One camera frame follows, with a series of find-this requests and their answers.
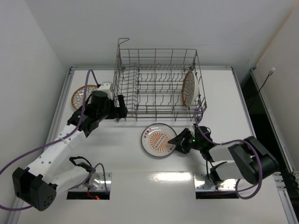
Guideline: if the floral plate brown rim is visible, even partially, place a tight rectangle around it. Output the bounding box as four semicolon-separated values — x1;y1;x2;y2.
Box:
181;71;199;107
71;84;98;110

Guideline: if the orange sunburst plate dark rim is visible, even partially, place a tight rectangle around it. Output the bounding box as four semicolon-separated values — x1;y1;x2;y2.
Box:
141;123;177;159

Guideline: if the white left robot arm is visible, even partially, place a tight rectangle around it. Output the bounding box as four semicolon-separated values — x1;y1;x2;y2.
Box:
12;91;128;211

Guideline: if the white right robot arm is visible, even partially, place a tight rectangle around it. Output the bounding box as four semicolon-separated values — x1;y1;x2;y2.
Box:
168;124;279;185

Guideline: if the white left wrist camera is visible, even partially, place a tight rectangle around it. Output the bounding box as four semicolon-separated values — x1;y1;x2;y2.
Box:
98;82;113;99

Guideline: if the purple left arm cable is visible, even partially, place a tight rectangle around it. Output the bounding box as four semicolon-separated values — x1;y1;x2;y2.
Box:
0;69;110;212

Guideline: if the grey wire dish rack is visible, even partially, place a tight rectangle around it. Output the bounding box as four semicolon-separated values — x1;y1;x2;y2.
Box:
113;38;207;121

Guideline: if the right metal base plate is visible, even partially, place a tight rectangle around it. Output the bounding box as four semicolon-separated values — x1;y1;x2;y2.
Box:
193;173;236;192

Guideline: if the metal base plate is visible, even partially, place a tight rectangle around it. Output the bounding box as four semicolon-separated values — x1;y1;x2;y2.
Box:
193;173;236;192
69;173;112;193

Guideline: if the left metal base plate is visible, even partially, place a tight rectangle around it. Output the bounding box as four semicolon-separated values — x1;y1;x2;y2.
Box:
69;173;112;193

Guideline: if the aluminium frame rail right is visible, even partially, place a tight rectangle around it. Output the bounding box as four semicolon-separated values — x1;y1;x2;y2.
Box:
241;68;299;224

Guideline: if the black wall cable white plug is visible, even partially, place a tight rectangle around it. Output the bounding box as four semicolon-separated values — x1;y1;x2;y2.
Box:
248;68;276;109

